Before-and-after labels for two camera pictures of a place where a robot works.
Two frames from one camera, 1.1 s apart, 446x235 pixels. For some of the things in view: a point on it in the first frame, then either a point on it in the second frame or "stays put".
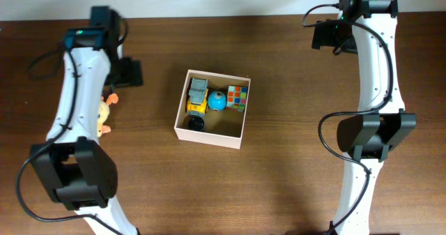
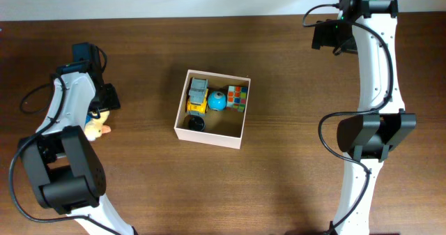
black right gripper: [323, 38] stays put
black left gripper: [136, 76] → [116, 102]
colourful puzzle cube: [236, 98] stays put
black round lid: [196, 123] stays put
